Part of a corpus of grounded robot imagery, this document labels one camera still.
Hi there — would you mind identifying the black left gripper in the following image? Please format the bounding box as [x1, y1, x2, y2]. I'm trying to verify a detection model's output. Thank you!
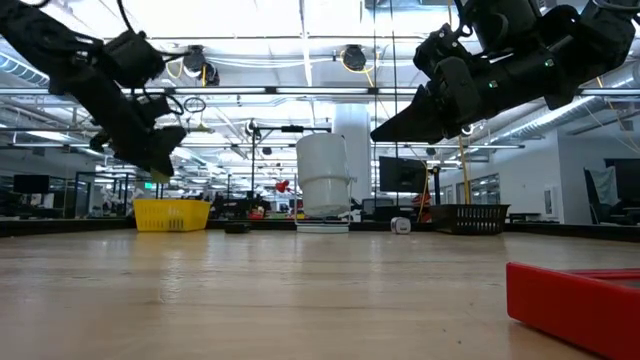
[49, 62, 188, 177]

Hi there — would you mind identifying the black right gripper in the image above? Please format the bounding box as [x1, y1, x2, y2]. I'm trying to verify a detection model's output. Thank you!
[369, 27, 572, 146]

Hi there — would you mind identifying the black background monitor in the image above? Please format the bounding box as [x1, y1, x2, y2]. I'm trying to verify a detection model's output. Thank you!
[378, 155, 429, 195]
[12, 174, 51, 196]

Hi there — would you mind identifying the yellow plastic basket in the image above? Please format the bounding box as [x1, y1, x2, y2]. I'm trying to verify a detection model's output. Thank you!
[132, 198, 213, 233]

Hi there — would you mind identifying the black plastic basket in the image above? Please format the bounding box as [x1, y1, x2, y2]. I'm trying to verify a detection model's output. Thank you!
[429, 203, 512, 236]

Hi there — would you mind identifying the red plastic tray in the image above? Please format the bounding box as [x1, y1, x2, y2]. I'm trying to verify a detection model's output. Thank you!
[504, 262, 640, 360]

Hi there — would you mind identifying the black hanging cable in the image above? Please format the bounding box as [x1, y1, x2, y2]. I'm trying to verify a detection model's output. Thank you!
[371, 0, 378, 207]
[389, 0, 400, 207]

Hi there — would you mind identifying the yellow hanging cable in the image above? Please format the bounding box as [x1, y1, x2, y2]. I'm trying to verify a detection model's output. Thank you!
[446, 0, 473, 206]

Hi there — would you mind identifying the black ceiling cable reel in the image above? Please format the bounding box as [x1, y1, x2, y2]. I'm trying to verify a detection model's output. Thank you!
[181, 44, 222, 88]
[341, 44, 368, 73]

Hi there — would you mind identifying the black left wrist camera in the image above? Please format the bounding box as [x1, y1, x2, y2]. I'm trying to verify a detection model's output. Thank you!
[101, 28, 168, 90]

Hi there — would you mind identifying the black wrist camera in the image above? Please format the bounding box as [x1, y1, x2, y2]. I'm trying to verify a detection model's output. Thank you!
[101, 28, 168, 90]
[462, 0, 544, 54]

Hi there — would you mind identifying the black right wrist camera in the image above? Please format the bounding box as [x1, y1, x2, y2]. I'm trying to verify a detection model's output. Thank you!
[462, 0, 544, 54]

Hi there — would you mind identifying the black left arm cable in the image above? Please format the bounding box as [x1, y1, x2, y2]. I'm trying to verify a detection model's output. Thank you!
[115, 0, 187, 117]

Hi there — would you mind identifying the black aluminium table frame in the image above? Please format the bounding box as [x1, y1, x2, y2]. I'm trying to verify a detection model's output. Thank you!
[0, 214, 640, 240]

